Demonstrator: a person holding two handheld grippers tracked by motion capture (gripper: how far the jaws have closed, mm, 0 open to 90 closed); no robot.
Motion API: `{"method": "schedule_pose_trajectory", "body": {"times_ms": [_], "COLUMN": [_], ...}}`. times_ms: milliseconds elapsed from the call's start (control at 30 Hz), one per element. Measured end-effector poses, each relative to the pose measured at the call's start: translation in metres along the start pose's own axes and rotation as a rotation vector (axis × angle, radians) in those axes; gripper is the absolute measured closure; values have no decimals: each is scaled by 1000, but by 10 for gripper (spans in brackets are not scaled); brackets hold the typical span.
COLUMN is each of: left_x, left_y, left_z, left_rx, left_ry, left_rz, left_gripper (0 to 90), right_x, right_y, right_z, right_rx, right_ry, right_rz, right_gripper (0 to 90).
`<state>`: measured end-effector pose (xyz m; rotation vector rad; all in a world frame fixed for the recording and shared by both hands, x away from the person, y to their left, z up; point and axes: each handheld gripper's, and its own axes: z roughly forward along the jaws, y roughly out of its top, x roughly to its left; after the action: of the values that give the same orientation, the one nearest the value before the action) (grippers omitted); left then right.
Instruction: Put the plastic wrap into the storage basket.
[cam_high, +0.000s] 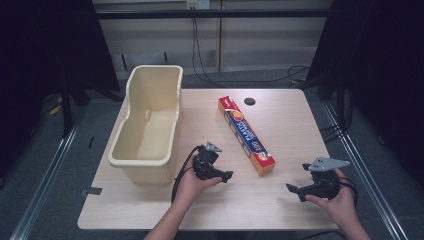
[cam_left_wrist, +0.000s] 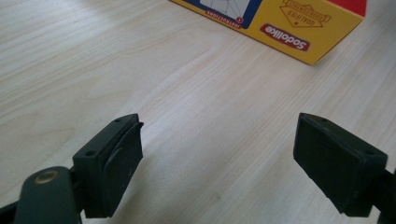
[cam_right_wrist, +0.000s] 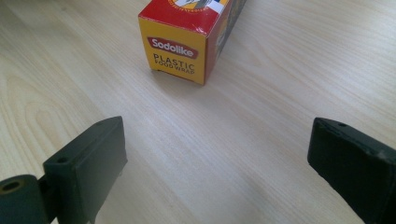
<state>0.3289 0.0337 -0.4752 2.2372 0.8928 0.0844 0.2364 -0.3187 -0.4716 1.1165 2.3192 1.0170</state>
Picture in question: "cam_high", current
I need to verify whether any long plastic wrap box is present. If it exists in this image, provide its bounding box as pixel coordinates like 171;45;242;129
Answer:
217;95;277;177

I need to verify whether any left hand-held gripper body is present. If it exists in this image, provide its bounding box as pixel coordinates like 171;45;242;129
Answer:
192;141;224;181

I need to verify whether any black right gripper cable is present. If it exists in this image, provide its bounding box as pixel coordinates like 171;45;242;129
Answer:
339;175;360;208

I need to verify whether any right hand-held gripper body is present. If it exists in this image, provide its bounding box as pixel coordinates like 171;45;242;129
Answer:
298;156;352;203

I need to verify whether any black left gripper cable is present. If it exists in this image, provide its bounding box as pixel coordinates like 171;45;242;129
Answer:
170;144;203;204

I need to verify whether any black floor cables bundle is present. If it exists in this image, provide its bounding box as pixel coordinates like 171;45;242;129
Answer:
319;121;353;144

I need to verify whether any black metal stand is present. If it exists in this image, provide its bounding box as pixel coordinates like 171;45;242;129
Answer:
59;74;125;138

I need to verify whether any white wall outlet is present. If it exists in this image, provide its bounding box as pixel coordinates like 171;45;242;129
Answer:
185;0;211;10

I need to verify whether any grey tape strip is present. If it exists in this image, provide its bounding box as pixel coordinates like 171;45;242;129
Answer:
79;186;104;197

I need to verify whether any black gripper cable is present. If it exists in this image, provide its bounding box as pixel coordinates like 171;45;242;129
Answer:
339;175;360;208
170;144;203;204

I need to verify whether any cream plastic bin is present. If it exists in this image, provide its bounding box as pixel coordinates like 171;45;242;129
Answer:
107;64;184;187

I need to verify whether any metal floor rail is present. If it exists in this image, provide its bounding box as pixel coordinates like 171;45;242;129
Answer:
9;124;80;240
322;101;410;240

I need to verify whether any person's left hand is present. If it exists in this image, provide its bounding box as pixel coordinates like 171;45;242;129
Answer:
173;155;223;209

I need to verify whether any black curtain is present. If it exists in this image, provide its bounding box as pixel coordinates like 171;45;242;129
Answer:
298;0;424;189
0;0;122;179

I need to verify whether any black hanging wall cable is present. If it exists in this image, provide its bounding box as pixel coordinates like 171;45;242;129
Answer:
191;17;312;85

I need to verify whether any person's right hand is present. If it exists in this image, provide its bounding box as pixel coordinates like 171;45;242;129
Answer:
304;168;358;228

